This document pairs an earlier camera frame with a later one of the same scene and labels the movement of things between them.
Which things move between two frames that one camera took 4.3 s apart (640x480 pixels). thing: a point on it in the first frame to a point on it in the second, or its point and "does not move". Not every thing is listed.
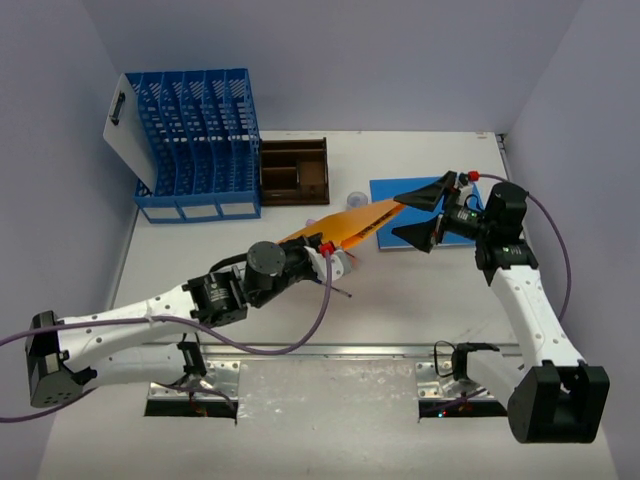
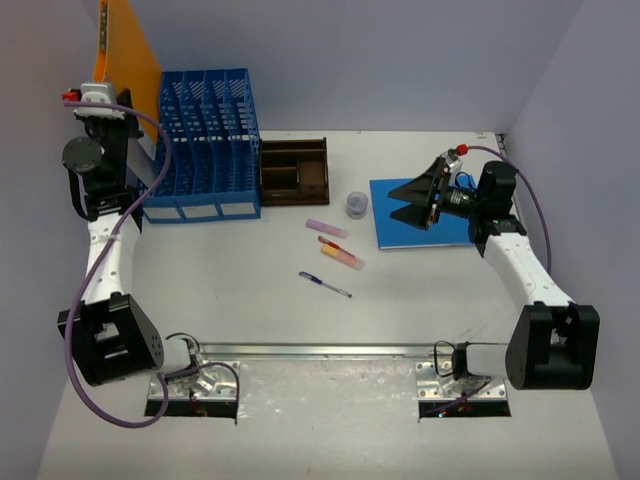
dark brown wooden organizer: [294, 172] does not move
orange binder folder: [352, 226] to [126, 60]
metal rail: [365, 351] does not move
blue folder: [457, 221] does not move
